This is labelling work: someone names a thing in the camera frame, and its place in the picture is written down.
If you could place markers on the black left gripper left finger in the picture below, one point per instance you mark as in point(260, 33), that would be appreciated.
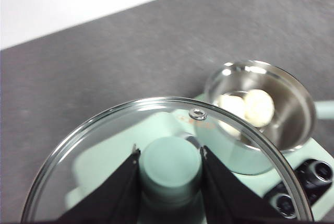
point(114, 200)

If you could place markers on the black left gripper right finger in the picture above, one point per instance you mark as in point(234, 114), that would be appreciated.
point(227, 203)

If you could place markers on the glass pot lid green knob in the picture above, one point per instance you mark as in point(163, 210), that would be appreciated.
point(169, 161)

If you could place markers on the smooth white steamed bun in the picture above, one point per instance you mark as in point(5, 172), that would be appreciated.
point(231, 106)

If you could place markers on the ribbed white bun green dots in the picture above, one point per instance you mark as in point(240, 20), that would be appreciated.
point(259, 107)

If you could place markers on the silver control knob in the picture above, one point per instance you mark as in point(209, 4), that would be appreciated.
point(285, 205)
point(321, 171)

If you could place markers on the green breakfast maker base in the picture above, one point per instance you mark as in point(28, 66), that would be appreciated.
point(302, 153)

